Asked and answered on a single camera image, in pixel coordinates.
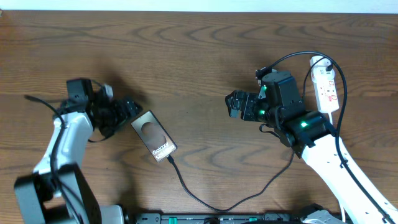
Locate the black charging cable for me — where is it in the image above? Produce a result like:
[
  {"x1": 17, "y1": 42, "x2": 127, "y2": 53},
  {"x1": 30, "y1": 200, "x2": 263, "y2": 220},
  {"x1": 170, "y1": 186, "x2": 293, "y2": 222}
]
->
[{"x1": 166, "y1": 57, "x2": 333, "y2": 213}]

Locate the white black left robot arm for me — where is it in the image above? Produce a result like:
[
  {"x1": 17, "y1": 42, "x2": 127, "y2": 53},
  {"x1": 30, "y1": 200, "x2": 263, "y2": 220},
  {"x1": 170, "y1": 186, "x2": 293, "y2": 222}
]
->
[{"x1": 14, "y1": 78, "x2": 142, "y2": 223}]

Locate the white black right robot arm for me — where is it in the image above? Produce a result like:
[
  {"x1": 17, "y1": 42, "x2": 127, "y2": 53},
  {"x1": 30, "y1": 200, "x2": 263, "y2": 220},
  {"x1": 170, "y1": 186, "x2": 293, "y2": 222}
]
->
[{"x1": 225, "y1": 72, "x2": 397, "y2": 223}]

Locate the white USB charger adapter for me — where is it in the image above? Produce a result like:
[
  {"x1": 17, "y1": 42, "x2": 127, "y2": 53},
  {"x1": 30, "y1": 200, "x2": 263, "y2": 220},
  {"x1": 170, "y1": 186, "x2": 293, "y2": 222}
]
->
[{"x1": 320, "y1": 58, "x2": 333, "y2": 72}]

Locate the white power strip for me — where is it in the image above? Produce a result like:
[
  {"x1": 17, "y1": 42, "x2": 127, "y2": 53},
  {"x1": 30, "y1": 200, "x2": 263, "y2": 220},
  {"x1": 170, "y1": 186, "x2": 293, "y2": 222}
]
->
[{"x1": 310, "y1": 56, "x2": 340, "y2": 114}]

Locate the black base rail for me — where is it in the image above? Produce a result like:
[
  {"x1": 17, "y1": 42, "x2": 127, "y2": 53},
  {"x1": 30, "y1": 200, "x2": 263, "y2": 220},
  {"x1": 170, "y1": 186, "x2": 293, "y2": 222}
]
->
[{"x1": 134, "y1": 213, "x2": 301, "y2": 224}]

